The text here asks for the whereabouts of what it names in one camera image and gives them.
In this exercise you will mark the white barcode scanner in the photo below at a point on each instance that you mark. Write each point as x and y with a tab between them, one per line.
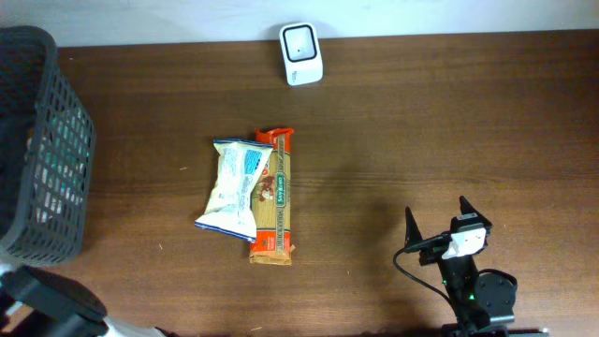
301	53

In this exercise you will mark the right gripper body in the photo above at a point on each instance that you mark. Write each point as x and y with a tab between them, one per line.
432	255

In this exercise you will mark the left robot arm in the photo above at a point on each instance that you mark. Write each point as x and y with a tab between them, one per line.
44	304

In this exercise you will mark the grey plastic mesh basket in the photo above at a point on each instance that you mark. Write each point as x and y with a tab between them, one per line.
47	153

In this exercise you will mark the white blue snack bag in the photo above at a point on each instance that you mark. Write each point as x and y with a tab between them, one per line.
228	210

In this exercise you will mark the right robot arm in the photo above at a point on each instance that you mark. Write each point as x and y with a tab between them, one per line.
481	300

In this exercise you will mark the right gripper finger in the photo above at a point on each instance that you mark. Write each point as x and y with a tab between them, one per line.
413	237
467	208

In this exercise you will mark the orange spaghetti packet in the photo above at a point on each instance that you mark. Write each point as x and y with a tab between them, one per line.
271	202

